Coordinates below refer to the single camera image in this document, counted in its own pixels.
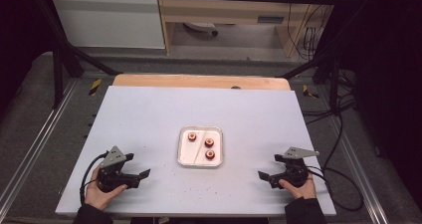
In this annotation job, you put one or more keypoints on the person's right hand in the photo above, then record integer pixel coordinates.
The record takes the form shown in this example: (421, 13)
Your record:
(304, 191)

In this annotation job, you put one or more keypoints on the white cabinet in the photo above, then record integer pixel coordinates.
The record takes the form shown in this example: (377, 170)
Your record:
(109, 21)

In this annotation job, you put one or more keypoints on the person's left hand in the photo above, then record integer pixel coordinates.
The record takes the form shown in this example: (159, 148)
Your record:
(98, 199)

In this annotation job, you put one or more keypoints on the wooden desk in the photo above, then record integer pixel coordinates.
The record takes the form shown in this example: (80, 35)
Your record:
(225, 10)

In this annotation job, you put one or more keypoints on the aluminium floor rail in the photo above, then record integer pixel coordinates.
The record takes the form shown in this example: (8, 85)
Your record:
(361, 174)
(36, 141)

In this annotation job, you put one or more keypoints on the yellow black tape strip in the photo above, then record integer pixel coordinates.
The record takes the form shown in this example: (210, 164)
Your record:
(95, 87)
(309, 92)

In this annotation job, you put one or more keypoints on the red bead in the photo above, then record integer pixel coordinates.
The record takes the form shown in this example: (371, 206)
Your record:
(191, 136)
(209, 142)
(209, 154)

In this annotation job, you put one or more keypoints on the white chair base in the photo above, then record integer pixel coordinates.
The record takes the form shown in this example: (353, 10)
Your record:
(200, 27)

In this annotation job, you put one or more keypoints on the white board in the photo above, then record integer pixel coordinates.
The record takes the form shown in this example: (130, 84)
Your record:
(149, 117)

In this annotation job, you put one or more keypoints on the wooden table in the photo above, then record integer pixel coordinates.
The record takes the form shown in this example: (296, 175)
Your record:
(185, 81)

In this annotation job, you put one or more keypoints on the black frame stand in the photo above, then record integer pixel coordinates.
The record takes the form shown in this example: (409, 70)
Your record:
(333, 81)
(58, 71)

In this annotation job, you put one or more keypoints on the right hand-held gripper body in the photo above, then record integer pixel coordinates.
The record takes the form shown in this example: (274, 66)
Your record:
(295, 171)

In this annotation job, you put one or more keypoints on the white square tray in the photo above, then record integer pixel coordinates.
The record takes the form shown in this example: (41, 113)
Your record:
(199, 151)

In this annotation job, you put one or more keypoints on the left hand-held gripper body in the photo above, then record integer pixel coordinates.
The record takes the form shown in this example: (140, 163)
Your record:
(111, 179)

